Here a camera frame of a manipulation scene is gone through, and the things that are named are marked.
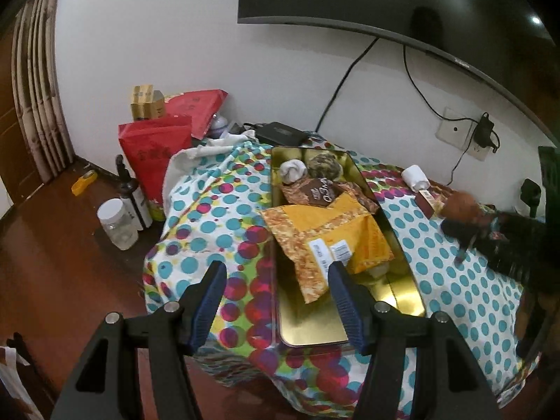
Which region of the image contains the gold metal tin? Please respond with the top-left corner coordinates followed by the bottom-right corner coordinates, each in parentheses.
top-left (269, 145), bottom-right (427, 348)

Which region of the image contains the white rolled sock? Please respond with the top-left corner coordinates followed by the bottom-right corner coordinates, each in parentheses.
top-left (401, 165), bottom-right (432, 192)

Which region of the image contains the brown snack packet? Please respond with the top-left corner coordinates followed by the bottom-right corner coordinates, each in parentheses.
top-left (280, 177), bottom-right (381, 215)

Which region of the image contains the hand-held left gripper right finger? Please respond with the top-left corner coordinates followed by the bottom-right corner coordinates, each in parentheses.
top-left (327, 261), bottom-right (504, 420)

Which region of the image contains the dark pump bottle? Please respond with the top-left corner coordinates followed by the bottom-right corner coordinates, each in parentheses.
top-left (114, 154), bottom-right (145, 230)

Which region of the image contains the black router box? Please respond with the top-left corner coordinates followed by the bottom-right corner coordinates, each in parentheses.
top-left (254, 121), bottom-right (309, 146)

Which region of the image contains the flat red gift bag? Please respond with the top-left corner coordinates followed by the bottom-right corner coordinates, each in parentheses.
top-left (164, 90), bottom-right (229, 141)

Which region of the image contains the tall red gift bag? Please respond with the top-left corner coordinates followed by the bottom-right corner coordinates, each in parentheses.
top-left (118, 115), bottom-right (193, 222)

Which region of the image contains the yellow cardboard box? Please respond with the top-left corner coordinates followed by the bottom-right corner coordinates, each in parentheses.
top-left (130, 84), bottom-right (166, 121)

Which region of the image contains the black charger cable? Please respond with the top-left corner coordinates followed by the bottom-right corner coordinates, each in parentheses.
top-left (446, 140), bottom-right (499, 184)

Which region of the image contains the yellow snack bag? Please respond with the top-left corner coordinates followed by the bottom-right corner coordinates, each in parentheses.
top-left (259, 195), bottom-right (394, 305)

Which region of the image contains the white bottle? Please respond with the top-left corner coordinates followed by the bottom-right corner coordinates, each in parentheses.
top-left (132, 184), bottom-right (154, 228)

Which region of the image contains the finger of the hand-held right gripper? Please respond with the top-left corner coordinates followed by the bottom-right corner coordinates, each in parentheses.
top-left (440, 218), bottom-right (486, 250)

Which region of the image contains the black router cable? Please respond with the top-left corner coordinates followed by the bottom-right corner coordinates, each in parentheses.
top-left (316, 37), bottom-right (379, 133)

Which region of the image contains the polka dot tablecloth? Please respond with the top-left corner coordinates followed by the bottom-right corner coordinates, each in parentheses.
top-left (142, 133), bottom-right (543, 418)

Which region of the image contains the black charger plug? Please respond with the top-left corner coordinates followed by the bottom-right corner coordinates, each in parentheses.
top-left (475, 113), bottom-right (499, 152)

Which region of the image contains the brown patterned sock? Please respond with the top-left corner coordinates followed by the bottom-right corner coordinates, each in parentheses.
top-left (306, 151), bottom-right (344, 182)

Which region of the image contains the wooden door frame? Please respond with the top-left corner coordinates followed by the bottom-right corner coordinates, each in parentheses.
top-left (11, 0), bottom-right (75, 180)

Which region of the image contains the black power cable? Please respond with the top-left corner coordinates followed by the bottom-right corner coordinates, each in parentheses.
top-left (402, 46), bottom-right (482, 123)

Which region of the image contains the white sock bundle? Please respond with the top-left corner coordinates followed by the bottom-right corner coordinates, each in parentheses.
top-left (279, 160), bottom-right (311, 186)

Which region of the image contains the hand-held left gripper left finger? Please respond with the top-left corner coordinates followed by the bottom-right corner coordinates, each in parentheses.
top-left (50, 260), bottom-right (228, 420)

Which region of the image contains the small yellow tool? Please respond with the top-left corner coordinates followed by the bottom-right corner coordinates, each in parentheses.
top-left (71, 170), bottom-right (98, 196)

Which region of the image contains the small brown and yellow box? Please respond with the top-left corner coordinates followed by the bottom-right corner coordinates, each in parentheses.
top-left (415, 188), bottom-right (451, 219)

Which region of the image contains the black stand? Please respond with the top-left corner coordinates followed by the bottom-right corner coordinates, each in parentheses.
top-left (518, 178), bottom-right (543, 217)

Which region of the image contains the beige wall socket plate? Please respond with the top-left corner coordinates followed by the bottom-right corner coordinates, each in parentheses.
top-left (435, 107), bottom-right (472, 144)
top-left (467, 120), bottom-right (494, 162)

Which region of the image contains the porcelain jar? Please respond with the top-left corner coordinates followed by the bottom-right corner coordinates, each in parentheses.
top-left (210, 114), bottom-right (230, 138)

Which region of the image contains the clear plastic jar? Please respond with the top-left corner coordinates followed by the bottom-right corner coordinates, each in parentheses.
top-left (97, 198), bottom-right (140, 251)

